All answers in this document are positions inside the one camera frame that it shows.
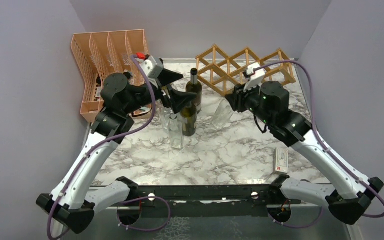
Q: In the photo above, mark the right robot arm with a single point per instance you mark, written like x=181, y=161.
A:
x=349, y=193

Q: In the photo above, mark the green bottle silver cap front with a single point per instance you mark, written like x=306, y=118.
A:
x=194, y=86

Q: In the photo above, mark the slim clear glass bottle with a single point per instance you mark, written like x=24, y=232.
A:
x=164, y=115

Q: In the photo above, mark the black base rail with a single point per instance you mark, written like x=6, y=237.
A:
x=197, y=201

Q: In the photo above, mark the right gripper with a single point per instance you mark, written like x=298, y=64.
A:
x=236, y=99

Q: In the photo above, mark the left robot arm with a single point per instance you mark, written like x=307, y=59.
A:
x=71, y=203

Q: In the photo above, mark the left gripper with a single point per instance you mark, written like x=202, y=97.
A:
x=178, y=100

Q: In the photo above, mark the small white red box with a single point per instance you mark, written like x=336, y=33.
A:
x=281, y=161

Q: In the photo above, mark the green bottle black cap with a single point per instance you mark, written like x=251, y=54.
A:
x=188, y=118

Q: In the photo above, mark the peach plastic file organizer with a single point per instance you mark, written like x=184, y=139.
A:
x=100, y=54

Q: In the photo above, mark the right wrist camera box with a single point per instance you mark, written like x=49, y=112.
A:
x=254, y=73

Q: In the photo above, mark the squat clear glass bottle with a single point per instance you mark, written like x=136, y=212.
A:
x=175, y=132

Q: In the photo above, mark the wooden lattice wine rack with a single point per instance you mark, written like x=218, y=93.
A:
x=221, y=72

